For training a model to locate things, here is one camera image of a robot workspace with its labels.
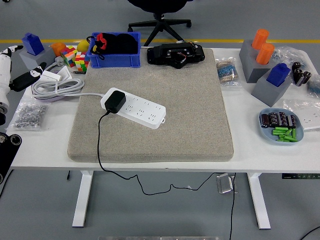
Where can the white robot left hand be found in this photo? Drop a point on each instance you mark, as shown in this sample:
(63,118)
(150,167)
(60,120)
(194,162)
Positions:
(5,72)

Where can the black plug adapter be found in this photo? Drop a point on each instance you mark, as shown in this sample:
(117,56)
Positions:
(115,101)

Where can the white power strip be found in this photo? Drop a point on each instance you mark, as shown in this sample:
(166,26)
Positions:
(142,112)

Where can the blue plastic block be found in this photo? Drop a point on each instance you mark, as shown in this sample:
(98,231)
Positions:
(277,75)
(32,45)

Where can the grey single-hole holder block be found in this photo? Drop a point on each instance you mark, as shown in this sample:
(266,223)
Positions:
(271,93)
(45,58)

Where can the white flat box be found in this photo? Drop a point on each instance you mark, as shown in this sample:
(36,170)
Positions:
(51,75)
(65,73)

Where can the clear bag of screws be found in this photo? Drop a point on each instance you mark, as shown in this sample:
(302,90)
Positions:
(27,116)

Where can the orange plastic cup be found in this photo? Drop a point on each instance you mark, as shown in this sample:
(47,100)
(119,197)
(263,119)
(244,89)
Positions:
(58,48)

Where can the black-edged puzzle cube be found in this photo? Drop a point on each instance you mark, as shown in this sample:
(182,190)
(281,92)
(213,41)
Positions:
(69,57)

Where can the small black stick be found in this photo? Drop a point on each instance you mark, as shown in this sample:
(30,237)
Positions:
(78,72)

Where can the stickerless puzzle cube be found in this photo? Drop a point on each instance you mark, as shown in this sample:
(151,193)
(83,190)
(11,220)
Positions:
(81,61)

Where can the yellow ball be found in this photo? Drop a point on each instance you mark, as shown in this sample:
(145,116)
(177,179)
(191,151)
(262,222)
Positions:
(82,46)

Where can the blue plastic bin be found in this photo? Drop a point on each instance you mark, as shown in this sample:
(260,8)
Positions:
(112,61)

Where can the black pouch with red ribbon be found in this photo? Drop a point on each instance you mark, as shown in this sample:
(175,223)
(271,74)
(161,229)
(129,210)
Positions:
(120,45)

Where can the small black dangling connector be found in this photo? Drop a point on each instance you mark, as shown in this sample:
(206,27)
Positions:
(68,175)

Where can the white table leg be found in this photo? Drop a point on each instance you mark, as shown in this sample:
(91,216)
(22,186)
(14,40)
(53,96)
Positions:
(258,200)
(83,197)

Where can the black electronic device housing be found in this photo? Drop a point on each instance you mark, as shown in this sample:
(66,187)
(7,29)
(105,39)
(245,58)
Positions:
(162,53)

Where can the black office chair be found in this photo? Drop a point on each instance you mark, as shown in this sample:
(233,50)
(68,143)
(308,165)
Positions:
(160,25)

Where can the grey-brown mat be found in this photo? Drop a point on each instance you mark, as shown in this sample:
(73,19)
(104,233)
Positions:
(175,135)

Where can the clear bag of resistors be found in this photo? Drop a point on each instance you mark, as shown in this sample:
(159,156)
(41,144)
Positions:
(227,72)

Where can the grey two-hole holder block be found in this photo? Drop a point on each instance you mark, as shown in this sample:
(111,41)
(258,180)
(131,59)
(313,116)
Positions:
(247,60)

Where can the orange plastic cylinder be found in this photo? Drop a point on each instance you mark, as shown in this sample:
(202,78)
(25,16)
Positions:
(265,53)
(260,38)

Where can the black capacitor with print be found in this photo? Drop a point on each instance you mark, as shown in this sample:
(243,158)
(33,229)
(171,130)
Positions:
(283,118)
(265,120)
(273,118)
(293,121)

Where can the pale blue plate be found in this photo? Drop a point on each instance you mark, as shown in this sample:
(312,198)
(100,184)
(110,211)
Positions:
(266,133)

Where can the green cylindrical battery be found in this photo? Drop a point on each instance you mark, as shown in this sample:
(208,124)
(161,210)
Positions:
(294,133)
(287,140)
(280,129)
(281,132)
(285,137)

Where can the crumpled clear plastic bag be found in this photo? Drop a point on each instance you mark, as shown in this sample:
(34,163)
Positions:
(287,53)

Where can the clear socket bag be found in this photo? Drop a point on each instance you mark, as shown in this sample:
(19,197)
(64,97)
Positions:
(291,105)

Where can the glossy black capacitor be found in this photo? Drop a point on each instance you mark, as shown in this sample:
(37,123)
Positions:
(298,76)
(306,77)
(296,65)

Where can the black table control panel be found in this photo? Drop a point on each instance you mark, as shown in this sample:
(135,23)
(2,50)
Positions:
(300,176)

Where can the silver metal bracket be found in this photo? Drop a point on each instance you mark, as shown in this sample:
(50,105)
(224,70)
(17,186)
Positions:
(223,183)

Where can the white wall socket plate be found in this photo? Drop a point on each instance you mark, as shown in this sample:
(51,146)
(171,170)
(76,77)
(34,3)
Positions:
(310,120)

